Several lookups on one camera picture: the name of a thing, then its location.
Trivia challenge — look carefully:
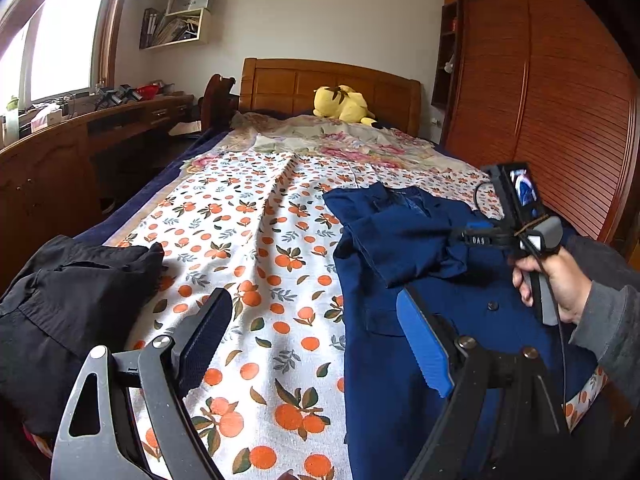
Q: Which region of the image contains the wooden chair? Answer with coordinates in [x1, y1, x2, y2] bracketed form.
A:
[200, 74, 241, 133]

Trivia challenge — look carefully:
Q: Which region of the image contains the row of books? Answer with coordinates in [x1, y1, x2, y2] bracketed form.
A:
[140, 7, 201, 47]

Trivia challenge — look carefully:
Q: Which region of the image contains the wooden desk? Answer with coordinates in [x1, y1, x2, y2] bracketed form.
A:
[0, 92, 196, 291]

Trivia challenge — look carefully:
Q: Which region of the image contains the wooden wardrobe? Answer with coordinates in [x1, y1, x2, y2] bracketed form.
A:
[430, 0, 640, 261]

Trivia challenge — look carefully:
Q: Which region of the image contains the floral blanket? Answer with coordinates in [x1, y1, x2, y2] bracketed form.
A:
[182, 110, 493, 186]

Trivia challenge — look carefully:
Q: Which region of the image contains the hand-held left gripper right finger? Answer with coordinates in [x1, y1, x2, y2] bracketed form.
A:
[396, 285, 576, 480]

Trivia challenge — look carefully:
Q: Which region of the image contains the person's right forearm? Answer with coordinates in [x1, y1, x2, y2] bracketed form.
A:
[565, 235, 640, 411]

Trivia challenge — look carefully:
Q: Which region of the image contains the person's right hand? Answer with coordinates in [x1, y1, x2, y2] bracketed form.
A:
[512, 245, 593, 326]

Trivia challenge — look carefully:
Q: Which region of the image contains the black garment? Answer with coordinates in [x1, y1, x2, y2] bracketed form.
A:
[0, 234, 168, 436]

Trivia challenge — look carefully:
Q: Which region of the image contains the blue jacket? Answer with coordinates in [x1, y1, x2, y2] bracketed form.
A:
[322, 182, 601, 480]

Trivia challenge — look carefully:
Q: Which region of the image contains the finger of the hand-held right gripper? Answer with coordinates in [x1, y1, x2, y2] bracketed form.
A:
[448, 219, 516, 261]

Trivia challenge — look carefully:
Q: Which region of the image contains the yellow plush toy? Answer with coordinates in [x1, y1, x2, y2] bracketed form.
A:
[312, 85, 378, 128]

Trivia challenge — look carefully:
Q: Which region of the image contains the orange print bed sheet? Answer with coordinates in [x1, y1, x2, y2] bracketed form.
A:
[102, 150, 616, 480]

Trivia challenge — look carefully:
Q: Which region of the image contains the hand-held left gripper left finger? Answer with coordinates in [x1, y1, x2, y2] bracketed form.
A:
[50, 287, 233, 480]

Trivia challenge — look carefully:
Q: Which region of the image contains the window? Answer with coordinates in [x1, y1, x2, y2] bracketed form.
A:
[0, 0, 118, 106]

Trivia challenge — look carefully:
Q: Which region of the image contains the wooden headboard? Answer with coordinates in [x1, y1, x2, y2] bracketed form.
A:
[239, 57, 422, 137]

